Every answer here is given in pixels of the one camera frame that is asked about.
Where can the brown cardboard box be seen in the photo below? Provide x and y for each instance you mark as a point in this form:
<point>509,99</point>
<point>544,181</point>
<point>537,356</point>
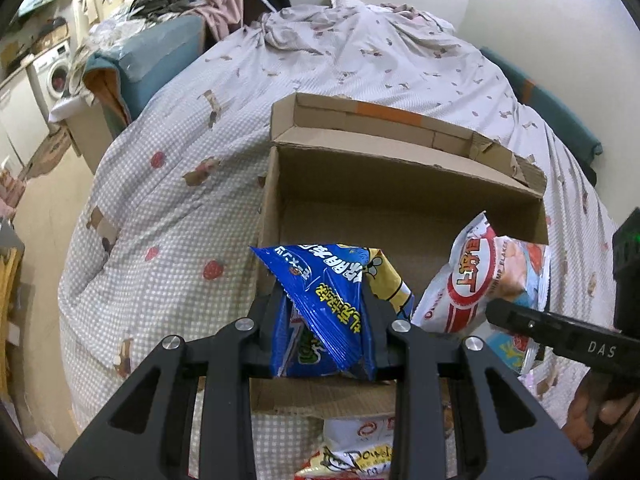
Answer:
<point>375,195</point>

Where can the white red snack packet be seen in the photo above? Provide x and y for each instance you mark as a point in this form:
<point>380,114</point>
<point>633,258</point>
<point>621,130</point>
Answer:
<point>465,280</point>

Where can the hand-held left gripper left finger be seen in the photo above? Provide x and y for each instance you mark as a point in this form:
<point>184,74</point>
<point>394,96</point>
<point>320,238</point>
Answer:
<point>262,325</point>

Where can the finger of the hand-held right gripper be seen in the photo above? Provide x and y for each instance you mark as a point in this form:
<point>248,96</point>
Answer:
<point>530,322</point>

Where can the grey metal bracket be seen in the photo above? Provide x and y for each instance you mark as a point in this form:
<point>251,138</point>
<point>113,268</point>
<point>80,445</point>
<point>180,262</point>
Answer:
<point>7,240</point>

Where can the teal folded cushion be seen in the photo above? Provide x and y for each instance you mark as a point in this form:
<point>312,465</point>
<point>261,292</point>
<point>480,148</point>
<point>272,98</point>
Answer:
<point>150,55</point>

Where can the white cabinet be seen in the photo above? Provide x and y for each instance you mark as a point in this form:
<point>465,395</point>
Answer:
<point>20,110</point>

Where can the teal mattress edge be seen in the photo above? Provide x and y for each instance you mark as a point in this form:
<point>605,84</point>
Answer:
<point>560,110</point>

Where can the white washing machine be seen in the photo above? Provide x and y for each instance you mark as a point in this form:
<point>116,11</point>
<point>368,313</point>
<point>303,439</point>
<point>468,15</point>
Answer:
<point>52,72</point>

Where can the clear plastic bag pile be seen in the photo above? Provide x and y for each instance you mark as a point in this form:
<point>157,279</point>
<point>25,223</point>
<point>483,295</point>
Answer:
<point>100,40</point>

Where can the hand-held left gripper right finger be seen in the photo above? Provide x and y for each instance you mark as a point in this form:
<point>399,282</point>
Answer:
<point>380,330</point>

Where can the brown doormat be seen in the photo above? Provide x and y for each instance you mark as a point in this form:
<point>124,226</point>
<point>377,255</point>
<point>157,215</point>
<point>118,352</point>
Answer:
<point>50,152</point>

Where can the person's right hand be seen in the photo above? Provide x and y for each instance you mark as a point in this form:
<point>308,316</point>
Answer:
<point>582,415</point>

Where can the checked printed quilt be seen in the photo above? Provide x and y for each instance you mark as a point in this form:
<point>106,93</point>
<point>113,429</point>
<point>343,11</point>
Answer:
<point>200,210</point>

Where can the white yellow cartoon snack packet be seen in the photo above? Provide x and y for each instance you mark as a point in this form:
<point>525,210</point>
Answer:
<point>355,455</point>

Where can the yellow wooden frame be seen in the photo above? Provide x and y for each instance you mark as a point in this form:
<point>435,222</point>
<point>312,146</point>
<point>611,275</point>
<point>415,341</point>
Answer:
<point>10,310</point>

